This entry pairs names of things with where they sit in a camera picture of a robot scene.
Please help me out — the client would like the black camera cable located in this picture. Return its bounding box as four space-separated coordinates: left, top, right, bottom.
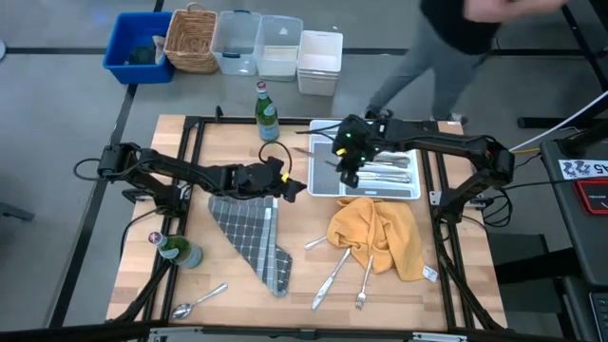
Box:
294 122 346 143
257 140 294 184

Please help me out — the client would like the clear plastic storage bin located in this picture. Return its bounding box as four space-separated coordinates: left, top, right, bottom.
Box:
254 14 305 84

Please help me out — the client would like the grey furniture foot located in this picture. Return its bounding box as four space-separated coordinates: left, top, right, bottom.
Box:
0 200 37 222

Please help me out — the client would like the white printed label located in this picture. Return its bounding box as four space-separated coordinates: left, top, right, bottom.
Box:
558 159 608 181

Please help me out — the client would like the dark cloth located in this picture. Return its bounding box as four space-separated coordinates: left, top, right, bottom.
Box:
126 43 159 67

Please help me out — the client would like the blue plastic bin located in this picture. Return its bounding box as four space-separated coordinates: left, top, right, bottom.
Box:
102 10 175 86

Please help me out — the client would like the grey keyboard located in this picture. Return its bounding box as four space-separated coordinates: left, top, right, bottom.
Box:
588 291 608 342

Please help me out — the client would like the black desk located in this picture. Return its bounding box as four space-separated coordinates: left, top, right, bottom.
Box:
540 121 608 287

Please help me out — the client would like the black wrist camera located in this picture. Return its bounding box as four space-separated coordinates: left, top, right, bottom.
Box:
344 113 379 137
263 156 287 181

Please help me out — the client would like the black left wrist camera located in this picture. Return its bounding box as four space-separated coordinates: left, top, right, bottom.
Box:
263 156 287 181

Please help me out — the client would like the black left camera cable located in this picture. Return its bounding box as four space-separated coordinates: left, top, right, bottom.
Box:
257 140 294 184

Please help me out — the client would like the white plastic cutlery tray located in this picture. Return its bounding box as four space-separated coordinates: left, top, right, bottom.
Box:
307 119 423 201

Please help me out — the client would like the white plastic bin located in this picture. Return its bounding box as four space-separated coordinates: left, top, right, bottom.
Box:
295 29 345 98

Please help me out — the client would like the black cable bundle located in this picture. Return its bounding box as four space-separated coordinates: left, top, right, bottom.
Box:
479 187 515 229

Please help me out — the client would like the black power cable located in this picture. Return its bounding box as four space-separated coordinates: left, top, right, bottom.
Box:
118 206 162 261

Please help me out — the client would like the clear bin with blue latches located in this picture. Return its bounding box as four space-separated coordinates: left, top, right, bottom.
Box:
209 9 263 78

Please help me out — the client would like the person's forearm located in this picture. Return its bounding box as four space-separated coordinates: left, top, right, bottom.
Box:
463 0 570 24

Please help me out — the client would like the black desk leg frame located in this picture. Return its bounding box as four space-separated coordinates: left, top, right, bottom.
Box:
488 0 608 130

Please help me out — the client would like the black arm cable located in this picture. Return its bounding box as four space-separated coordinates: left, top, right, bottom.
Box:
72 157 105 182

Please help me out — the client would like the grey checked cloth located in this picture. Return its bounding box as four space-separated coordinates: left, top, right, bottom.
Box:
207 194 294 298

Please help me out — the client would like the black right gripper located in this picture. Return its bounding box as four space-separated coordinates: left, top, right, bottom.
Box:
331 123 384 189

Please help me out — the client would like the green glass water bottle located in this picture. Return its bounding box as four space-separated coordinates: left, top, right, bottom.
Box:
255 81 281 143
147 231 205 271

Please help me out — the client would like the yellow waffle cloth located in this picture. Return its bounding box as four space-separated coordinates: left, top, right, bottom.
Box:
326 197 440 283

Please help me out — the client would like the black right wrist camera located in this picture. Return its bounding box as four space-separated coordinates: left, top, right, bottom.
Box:
344 113 379 137

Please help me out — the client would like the black right camera cable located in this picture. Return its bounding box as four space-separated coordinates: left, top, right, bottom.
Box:
294 122 346 143

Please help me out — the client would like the red framed device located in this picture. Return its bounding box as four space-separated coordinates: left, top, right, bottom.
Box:
573 179 608 216

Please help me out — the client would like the wicker basket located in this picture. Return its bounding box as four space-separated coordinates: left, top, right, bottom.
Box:
162 1 221 75

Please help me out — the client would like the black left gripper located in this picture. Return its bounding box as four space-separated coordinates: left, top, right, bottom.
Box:
232 161 309 204

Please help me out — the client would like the white cable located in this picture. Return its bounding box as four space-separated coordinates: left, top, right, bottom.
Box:
509 88 608 152

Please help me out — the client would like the person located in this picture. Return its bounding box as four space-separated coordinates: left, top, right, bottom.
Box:
364 0 571 127

